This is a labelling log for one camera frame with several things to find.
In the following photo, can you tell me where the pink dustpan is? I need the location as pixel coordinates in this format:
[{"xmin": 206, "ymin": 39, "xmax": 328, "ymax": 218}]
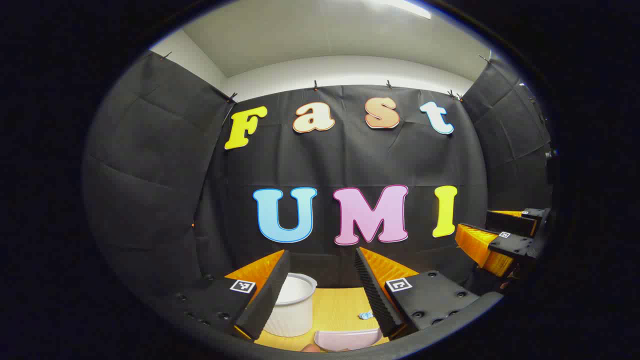
[{"xmin": 314, "ymin": 328, "xmax": 383, "ymax": 352}]

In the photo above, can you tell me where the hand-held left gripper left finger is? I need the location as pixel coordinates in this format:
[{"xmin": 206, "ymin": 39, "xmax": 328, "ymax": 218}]
[{"xmin": 160, "ymin": 249, "xmax": 292, "ymax": 342}]

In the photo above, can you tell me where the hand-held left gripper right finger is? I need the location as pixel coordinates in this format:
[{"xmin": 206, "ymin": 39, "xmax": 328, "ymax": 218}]
[{"xmin": 353, "ymin": 246, "xmax": 482, "ymax": 339}]

